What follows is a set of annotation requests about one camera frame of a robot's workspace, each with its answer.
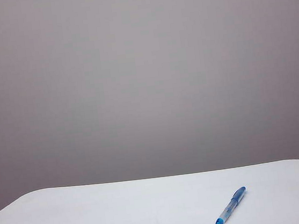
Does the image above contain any blue pen cap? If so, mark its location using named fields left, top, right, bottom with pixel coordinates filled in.
left=229, top=185, right=249, bottom=205

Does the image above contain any blue translucent ballpoint pen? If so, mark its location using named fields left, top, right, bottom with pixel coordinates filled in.
left=211, top=198, right=242, bottom=224

